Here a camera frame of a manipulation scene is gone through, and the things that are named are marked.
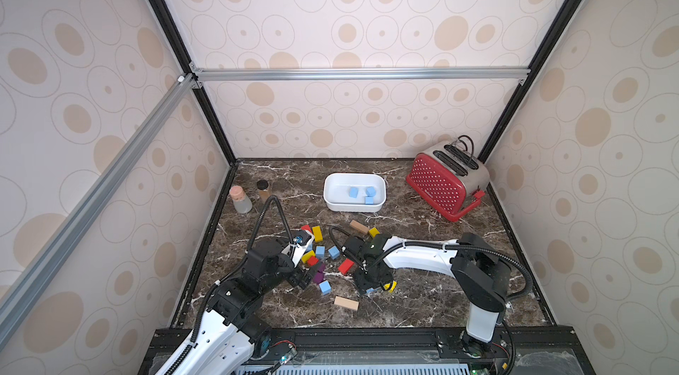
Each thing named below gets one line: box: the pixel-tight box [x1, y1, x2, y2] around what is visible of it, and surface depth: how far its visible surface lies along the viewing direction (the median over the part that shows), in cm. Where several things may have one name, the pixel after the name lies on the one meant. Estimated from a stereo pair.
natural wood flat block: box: [334, 295, 360, 311], surface depth 82 cm
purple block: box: [312, 262, 327, 285], surface depth 88 cm
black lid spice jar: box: [256, 178, 270, 205], surface depth 102 cm
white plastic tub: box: [323, 172, 388, 214], surface depth 109 cm
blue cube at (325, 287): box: [319, 279, 332, 296], surface depth 84 cm
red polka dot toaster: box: [406, 134, 491, 222], surface depth 96 cm
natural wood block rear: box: [349, 219, 369, 234], surface depth 100 cm
